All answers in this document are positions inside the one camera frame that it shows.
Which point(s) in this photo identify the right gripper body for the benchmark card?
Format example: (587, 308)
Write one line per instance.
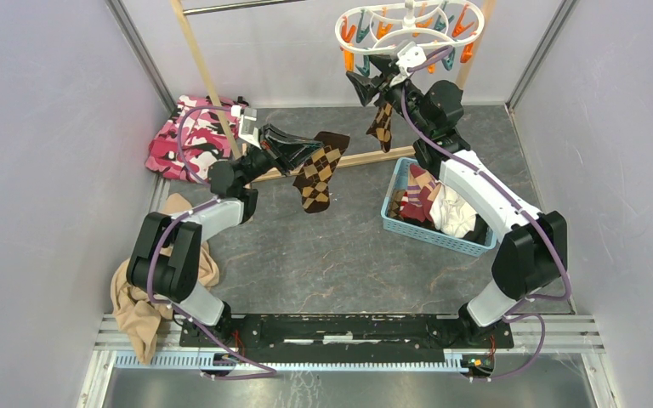
(393, 93)

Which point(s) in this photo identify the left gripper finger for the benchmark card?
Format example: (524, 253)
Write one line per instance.
(291, 157)
(276, 138)

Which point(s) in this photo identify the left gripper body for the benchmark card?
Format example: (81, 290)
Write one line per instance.
(269, 148)

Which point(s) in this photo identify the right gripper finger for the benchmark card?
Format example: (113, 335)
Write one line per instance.
(386, 64)
(368, 89)

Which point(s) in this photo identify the brown argyle sock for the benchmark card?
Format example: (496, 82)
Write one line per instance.
(313, 177)
(380, 128)

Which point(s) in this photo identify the white plastic clip hanger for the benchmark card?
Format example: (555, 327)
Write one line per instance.
(447, 32)

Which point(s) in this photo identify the white sock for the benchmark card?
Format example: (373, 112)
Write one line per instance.
(451, 214)

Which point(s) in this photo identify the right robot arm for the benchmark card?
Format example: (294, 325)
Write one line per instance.
(531, 261)

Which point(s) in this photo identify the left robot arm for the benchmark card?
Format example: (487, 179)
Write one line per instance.
(166, 258)

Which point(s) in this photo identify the pink camouflage cloth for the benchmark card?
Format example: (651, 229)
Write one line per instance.
(187, 145)

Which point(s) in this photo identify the blue plastic basket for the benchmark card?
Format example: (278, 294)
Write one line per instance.
(398, 181)

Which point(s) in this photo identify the red striped sock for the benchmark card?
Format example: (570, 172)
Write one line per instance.
(421, 192)

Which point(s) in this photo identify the beige cloth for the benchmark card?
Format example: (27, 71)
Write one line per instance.
(135, 315)

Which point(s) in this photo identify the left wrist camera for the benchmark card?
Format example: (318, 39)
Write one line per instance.
(246, 124)

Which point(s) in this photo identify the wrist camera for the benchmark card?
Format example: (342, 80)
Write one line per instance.
(246, 124)
(409, 56)

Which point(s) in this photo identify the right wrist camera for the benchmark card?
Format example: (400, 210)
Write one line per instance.
(409, 56)

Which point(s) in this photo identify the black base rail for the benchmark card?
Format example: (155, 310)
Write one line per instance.
(357, 338)

